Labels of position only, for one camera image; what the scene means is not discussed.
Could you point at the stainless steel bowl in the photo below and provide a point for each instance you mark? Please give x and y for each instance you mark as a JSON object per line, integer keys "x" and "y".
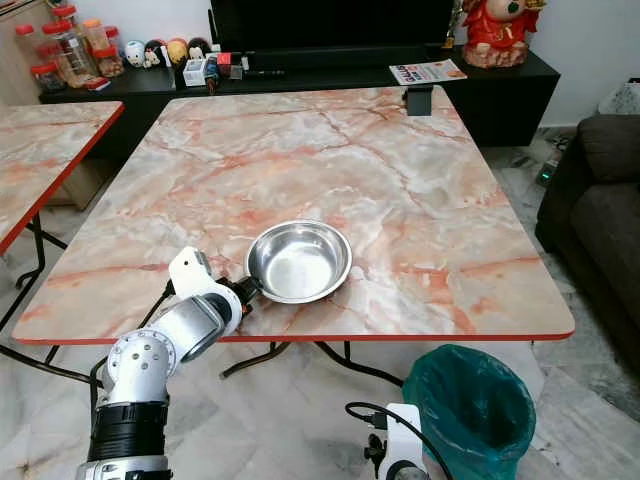
{"x": 300, "y": 262}

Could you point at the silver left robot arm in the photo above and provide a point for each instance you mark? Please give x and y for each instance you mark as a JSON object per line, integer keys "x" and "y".
{"x": 160, "y": 355}

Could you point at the green lined trash bin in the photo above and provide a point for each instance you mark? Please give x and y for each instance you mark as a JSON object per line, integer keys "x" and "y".
{"x": 475, "y": 405}

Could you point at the large marble folding table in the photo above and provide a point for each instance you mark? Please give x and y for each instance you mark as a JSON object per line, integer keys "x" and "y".
{"x": 290, "y": 150}

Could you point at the small white box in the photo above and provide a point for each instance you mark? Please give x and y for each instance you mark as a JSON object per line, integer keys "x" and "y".
{"x": 195, "y": 72}

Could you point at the marble side folding table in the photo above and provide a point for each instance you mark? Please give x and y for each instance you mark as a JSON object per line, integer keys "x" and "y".
{"x": 45, "y": 160}

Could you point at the black toy figurine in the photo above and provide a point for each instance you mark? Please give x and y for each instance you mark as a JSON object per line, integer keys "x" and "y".
{"x": 199, "y": 47}

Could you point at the yellow toy figurine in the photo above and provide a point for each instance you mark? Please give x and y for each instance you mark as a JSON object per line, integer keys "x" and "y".
{"x": 178, "y": 50}

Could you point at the black table clamp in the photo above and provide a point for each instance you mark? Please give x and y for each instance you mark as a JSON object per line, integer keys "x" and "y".
{"x": 420, "y": 100}

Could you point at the white toy figurine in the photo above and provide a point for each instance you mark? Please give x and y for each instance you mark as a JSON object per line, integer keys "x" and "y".
{"x": 135, "y": 53}

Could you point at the small red lid jar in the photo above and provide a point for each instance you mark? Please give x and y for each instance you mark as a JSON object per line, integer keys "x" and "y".
{"x": 26, "y": 45}
{"x": 111, "y": 63}
{"x": 46, "y": 78}

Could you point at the black television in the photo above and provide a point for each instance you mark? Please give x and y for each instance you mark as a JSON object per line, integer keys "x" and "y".
{"x": 330, "y": 22}

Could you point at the printed paper leaflet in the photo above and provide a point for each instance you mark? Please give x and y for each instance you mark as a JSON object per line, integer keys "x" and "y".
{"x": 428, "y": 71}

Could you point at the large red lid jar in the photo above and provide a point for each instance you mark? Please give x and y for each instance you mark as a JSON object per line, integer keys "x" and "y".
{"x": 70, "y": 52}

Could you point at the orange lid snack jar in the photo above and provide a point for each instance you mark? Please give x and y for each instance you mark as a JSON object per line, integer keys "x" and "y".
{"x": 95, "y": 35}

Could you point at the light wooden cabinet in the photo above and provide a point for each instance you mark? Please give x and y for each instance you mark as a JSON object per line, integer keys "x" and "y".
{"x": 15, "y": 60}

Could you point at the dark brown sofa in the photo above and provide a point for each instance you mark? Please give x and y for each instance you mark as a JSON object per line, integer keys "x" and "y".
{"x": 600, "y": 220}

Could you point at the black TV cabinet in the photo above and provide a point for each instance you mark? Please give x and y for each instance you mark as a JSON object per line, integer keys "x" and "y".
{"x": 510, "y": 90}

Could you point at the red fortune figurine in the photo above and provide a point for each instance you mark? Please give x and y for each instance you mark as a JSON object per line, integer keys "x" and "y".
{"x": 500, "y": 32}

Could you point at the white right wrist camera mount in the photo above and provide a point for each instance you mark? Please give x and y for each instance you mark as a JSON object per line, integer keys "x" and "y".
{"x": 402, "y": 440}

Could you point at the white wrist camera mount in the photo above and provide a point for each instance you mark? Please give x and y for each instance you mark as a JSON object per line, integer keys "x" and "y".
{"x": 402, "y": 440}
{"x": 192, "y": 272}

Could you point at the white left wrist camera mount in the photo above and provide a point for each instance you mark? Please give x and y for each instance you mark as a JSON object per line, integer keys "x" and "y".
{"x": 192, "y": 272}

